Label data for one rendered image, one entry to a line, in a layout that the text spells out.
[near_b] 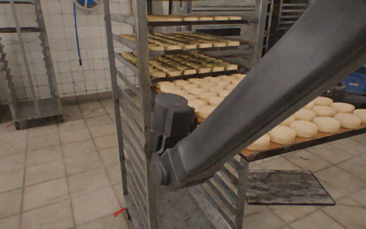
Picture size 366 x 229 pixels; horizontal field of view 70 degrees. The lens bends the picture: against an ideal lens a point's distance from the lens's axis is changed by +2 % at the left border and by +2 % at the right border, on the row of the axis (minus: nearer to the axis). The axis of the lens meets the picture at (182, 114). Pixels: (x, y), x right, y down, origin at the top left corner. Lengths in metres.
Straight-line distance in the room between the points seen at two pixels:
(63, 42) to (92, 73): 0.54
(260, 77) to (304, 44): 0.05
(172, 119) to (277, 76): 0.21
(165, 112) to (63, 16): 3.57
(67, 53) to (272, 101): 3.80
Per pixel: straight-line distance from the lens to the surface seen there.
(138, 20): 0.83
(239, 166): 1.25
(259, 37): 1.05
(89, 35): 3.98
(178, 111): 0.41
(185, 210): 1.66
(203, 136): 0.33
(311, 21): 0.23
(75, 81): 4.06
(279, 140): 0.52
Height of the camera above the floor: 1.27
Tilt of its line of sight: 22 degrees down
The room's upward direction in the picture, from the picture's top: straight up
